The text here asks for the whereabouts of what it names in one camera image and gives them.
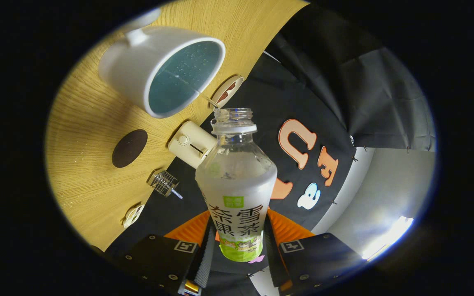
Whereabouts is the clear juice bottle white label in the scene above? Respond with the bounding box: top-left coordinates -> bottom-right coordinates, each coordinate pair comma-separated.
195,108 -> 278,262

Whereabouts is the white sectioned condiment dish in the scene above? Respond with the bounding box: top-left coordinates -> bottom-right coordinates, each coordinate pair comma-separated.
123,203 -> 145,229

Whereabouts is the large ceiling light panel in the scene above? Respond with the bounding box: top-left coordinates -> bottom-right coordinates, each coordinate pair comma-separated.
362,216 -> 414,261

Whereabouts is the metal mesh cutlery holder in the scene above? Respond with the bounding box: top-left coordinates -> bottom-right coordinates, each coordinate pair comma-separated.
147,170 -> 180,197

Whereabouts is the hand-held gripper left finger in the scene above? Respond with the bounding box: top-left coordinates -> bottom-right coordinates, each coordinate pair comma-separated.
116,211 -> 215,295

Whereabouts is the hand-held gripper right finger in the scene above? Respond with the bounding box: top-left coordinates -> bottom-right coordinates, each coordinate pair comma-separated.
263,209 -> 365,293

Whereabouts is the white ceramic cup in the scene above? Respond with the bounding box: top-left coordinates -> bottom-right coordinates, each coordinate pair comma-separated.
98,8 -> 226,119

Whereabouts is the white toaster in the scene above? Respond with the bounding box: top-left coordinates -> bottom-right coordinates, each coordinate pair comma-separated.
168,120 -> 218,169

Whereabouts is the dark brown round coaster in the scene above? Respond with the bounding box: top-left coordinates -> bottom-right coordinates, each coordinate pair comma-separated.
112,129 -> 148,168

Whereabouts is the white round plate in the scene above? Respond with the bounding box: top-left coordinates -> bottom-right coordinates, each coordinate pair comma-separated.
211,75 -> 244,108

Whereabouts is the wooden table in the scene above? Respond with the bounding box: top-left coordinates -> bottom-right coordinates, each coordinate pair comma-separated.
44,0 -> 309,252

